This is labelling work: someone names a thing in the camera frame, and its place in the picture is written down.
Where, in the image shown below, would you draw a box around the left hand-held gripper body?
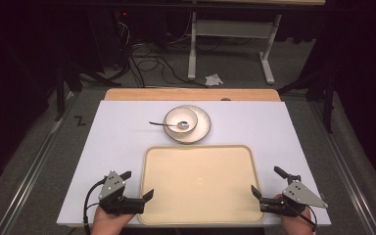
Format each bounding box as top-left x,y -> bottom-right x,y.
97,169 -> 147,216

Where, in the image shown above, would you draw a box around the metal floor rail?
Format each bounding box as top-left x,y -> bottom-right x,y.
0,93 -> 80,235
308,100 -> 376,235

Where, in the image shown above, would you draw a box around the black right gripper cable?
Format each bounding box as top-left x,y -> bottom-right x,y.
293,205 -> 318,233

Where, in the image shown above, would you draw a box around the person's left hand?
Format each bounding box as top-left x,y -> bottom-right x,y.
90,206 -> 135,235

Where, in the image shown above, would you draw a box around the crumpled white paper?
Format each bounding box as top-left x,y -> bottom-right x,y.
205,72 -> 225,88

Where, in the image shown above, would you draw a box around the beige plastic tray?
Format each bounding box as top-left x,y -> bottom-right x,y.
138,144 -> 266,226

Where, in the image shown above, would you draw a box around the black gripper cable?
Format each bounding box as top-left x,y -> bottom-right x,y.
82,176 -> 108,235
293,205 -> 318,233

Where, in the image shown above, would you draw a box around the white table frame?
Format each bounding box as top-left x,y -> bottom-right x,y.
187,0 -> 327,86

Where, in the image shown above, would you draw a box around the metal spoon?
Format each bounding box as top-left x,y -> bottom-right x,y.
148,119 -> 190,131

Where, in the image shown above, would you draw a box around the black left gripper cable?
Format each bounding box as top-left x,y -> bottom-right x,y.
82,176 -> 108,235

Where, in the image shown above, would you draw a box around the black floor cables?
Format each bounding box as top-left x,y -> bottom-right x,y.
117,19 -> 211,90

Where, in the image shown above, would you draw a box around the person's right hand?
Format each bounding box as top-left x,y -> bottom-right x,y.
272,194 -> 315,235

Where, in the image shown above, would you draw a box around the white ceramic bowl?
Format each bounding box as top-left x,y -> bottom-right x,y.
164,106 -> 199,134

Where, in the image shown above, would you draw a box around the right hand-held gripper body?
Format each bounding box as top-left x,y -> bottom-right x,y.
259,175 -> 329,218

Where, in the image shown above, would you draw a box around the white ribbed plate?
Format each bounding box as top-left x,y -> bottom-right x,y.
163,104 -> 212,145

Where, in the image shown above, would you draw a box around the black metal stand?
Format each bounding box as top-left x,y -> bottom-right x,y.
276,65 -> 338,134

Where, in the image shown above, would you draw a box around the white table cover sheet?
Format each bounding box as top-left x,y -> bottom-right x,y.
56,100 -> 333,228

